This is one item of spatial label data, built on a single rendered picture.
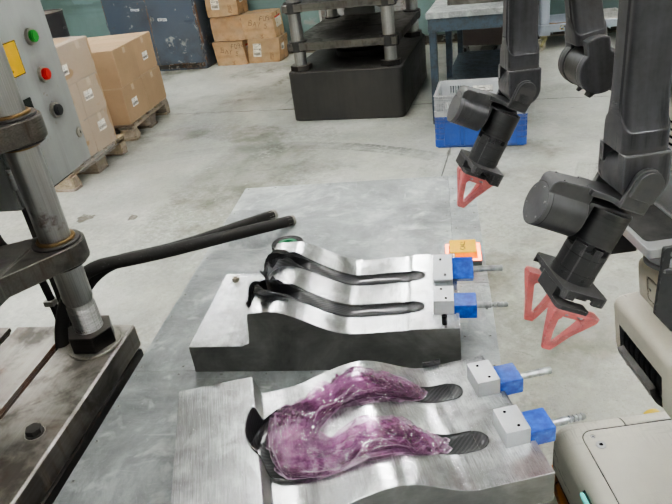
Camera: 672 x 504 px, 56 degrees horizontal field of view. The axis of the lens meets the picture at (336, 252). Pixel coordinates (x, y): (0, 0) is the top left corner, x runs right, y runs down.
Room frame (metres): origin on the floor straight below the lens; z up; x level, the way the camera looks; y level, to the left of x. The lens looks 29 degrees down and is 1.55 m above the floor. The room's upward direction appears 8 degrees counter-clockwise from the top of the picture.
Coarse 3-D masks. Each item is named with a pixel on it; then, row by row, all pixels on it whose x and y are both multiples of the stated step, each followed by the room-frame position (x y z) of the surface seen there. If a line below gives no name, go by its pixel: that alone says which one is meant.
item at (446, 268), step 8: (440, 256) 1.05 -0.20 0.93; (448, 256) 1.05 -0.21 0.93; (440, 264) 1.04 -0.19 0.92; (448, 264) 1.04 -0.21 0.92; (456, 264) 1.04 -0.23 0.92; (464, 264) 1.04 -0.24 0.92; (472, 264) 1.04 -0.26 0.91; (440, 272) 1.03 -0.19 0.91; (448, 272) 1.03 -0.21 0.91; (456, 272) 1.03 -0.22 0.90; (464, 272) 1.03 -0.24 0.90; (472, 272) 1.03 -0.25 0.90; (440, 280) 1.02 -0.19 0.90; (448, 280) 1.02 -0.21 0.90; (464, 280) 1.04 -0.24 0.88; (472, 280) 1.03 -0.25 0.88
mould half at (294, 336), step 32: (320, 256) 1.15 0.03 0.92; (416, 256) 1.14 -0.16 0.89; (224, 288) 1.17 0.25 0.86; (320, 288) 1.04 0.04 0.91; (352, 288) 1.06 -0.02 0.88; (384, 288) 1.04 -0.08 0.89; (416, 288) 1.02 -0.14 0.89; (224, 320) 1.05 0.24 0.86; (256, 320) 0.95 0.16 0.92; (288, 320) 0.93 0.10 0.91; (320, 320) 0.94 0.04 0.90; (352, 320) 0.95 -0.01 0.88; (384, 320) 0.94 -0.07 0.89; (416, 320) 0.92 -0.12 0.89; (448, 320) 0.90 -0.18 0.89; (192, 352) 0.97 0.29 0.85; (224, 352) 0.96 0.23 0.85; (256, 352) 0.95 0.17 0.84; (288, 352) 0.94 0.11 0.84; (320, 352) 0.92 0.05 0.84; (352, 352) 0.91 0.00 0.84; (384, 352) 0.90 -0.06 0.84; (416, 352) 0.89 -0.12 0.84; (448, 352) 0.88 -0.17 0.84
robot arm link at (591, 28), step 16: (576, 0) 1.12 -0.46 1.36; (592, 0) 1.12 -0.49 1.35; (576, 16) 1.12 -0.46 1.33; (592, 16) 1.12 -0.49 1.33; (576, 32) 1.12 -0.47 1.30; (592, 32) 1.11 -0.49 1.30; (592, 48) 1.09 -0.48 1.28; (608, 48) 1.09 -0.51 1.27; (560, 64) 1.17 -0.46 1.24; (592, 64) 1.09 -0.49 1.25; (608, 64) 1.09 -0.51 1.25; (592, 80) 1.09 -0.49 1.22; (608, 80) 1.09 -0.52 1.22
